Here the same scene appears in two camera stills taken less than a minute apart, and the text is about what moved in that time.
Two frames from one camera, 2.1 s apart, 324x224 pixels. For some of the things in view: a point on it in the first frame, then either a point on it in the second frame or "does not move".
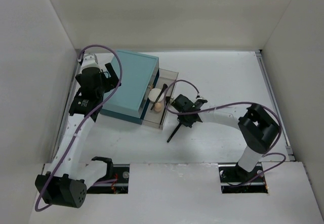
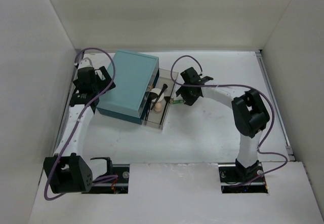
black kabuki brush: (173, 132) → (150, 96)
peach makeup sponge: (157, 107) does not move
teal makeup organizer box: (129, 100) does not move
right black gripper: (181, 119) → (190, 100)
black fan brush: (167, 100) does not move
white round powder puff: (154, 94) does not move
